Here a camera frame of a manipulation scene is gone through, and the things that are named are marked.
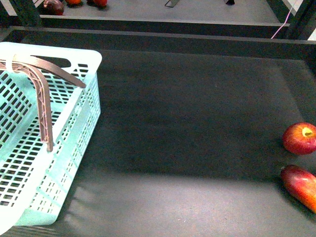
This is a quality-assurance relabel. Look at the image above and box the light blue plastic basket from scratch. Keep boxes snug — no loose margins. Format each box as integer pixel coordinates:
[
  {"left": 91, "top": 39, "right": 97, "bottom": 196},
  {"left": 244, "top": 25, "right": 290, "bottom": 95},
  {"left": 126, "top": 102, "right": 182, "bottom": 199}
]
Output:
[{"left": 0, "top": 42, "right": 102, "bottom": 233}]

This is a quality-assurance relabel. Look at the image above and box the red yellow apple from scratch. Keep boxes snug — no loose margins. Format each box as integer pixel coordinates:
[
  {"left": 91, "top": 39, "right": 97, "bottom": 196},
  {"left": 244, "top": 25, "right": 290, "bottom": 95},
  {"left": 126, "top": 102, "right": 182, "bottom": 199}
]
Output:
[{"left": 282, "top": 122, "right": 316, "bottom": 155}]

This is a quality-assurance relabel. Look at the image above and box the orange fruit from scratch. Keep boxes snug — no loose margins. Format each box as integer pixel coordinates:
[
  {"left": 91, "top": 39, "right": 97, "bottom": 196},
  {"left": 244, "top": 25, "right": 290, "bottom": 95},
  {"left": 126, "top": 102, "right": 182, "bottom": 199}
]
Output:
[{"left": 65, "top": 0, "right": 81, "bottom": 5}]

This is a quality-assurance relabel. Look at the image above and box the dark red fruit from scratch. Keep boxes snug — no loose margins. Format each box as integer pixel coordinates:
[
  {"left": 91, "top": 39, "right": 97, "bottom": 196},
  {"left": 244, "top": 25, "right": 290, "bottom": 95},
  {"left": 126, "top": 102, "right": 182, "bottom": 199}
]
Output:
[{"left": 43, "top": 0, "right": 64, "bottom": 16}]

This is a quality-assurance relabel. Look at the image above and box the red elongated mango fruit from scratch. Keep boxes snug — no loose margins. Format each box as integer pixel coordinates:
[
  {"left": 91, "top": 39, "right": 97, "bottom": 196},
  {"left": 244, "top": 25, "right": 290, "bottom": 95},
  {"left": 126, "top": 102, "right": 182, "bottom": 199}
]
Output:
[{"left": 280, "top": 165, "right": 316, "bottom": 213}]

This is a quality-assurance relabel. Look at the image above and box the white zip tie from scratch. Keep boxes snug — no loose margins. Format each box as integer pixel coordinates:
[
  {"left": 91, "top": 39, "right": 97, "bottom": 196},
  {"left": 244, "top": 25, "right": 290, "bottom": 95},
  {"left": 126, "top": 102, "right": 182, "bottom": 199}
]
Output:
[{"left": 5, "top": 54, "right": 15, "bottom": 73}]

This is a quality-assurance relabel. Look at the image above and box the pink cable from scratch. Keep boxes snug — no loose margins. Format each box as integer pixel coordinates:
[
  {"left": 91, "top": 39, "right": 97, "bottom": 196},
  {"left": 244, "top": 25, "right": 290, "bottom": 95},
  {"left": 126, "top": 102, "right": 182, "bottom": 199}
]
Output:
[{"left": 271, "top": 0, "right": 300, "bottom": 40}]

